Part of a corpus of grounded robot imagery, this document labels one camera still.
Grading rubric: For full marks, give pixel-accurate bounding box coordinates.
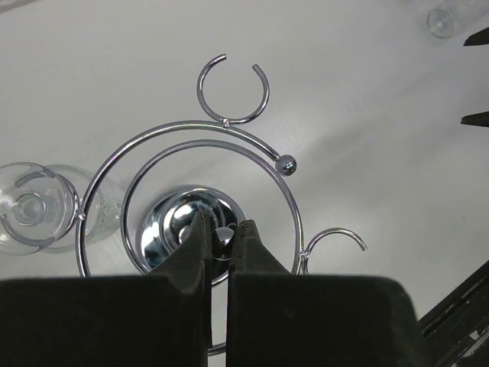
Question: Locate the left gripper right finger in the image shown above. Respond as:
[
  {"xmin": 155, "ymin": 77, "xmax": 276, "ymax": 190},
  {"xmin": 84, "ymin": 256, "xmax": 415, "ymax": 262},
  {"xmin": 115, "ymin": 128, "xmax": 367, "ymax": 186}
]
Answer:
[{"xmin": 226, "ymin": 220, "xmax": 432, "ymax": 366}]

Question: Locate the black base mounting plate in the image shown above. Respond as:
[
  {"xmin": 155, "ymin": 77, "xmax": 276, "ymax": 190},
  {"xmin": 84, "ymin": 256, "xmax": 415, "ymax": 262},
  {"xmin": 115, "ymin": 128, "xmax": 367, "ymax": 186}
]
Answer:
[{"xmin": 419, "ymin": 263, "xmax": 489, "ymax": 366}]

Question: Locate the upper left hanging glass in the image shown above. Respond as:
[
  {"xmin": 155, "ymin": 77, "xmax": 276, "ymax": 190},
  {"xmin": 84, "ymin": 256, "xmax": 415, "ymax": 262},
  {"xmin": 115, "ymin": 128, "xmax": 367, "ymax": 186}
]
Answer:
[{"xmin": 0, "ymin": 161, "xmax": 124, "ymax": 256}]

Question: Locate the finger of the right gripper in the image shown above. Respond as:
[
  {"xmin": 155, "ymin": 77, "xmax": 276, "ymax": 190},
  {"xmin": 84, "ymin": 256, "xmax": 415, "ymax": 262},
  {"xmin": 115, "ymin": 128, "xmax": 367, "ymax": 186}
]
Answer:
[
  {"xmin": 463, "ymin": 28, "xmax": 489, "ymax": 47},
  {"xmin": 461, "ymin": 112, "xmax": 489, "ymax": 128}
]

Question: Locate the chrome wine glass rack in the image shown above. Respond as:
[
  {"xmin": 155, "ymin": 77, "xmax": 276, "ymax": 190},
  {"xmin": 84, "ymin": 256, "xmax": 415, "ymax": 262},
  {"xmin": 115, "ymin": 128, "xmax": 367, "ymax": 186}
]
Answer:
[{"xmin": 76, "ymin": 54, "xmax": 368, "ymax": 278}]

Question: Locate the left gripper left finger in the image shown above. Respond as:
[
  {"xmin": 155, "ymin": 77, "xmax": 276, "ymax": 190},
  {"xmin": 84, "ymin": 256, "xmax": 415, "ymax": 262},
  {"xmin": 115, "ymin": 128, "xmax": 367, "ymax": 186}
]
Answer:
[{"xmin": 1, "ymin": 213, "xmax": 212, "ymax": 366}]

